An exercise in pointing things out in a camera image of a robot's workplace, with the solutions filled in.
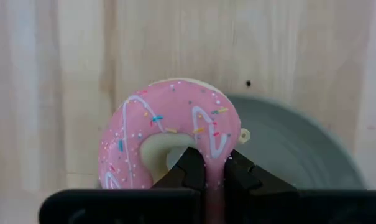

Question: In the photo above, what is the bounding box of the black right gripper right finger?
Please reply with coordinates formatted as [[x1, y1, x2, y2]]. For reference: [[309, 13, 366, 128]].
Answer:
[[223, 149, 300, 191]]

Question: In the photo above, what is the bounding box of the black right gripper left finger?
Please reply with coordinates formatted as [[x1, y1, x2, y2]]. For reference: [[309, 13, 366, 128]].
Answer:
[[150, 146, 207, 191]]

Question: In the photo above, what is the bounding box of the pink sprinkled donut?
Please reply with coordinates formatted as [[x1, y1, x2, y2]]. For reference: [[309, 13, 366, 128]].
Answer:
[[98, 77, 251, 224]]

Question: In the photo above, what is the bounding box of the grey round plate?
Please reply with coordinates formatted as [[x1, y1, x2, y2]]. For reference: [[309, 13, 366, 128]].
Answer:
[[165, 95, 367, 191]]

